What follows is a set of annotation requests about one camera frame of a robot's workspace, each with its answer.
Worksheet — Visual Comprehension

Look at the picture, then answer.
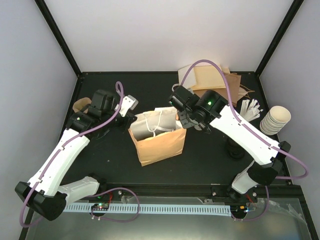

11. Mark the orange paper bag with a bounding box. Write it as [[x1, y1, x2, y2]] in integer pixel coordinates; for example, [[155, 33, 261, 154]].
[[128, 107, 187, 167], [183, 63, 226, 91]]

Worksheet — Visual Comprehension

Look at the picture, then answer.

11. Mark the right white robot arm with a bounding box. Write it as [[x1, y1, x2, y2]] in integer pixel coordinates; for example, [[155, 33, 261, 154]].
[[168, 86, 291, 202]]

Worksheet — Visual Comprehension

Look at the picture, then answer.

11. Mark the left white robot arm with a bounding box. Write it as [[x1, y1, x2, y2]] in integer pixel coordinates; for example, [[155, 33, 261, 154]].
[[15, 89, 138, 221]]

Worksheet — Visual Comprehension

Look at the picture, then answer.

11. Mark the brown pulp cup carrier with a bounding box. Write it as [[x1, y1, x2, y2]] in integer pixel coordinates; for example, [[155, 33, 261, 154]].
[[72, 97, 92, 113]]

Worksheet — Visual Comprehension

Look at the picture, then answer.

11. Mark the right black lid stack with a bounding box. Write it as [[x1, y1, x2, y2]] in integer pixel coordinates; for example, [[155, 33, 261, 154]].
[[226, 138, 245, 160]]

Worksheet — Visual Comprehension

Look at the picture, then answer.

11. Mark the brown kraft paper bag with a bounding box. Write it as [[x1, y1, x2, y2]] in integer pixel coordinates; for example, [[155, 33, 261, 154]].
[[224, 73, 254, 107]]

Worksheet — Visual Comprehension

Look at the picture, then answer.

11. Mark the small circuit board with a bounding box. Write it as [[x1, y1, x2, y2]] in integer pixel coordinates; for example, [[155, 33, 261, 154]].
[[91, 203, 110, 211]]

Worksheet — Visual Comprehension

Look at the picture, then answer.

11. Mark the tilted paper cup stack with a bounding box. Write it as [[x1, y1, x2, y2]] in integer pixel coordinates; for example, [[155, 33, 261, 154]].
[[259, 105, 292, 136]]

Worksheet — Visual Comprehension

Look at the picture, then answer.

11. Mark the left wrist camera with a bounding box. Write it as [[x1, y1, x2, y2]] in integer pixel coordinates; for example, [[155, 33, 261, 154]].
[[119, 95, 139, 117]]

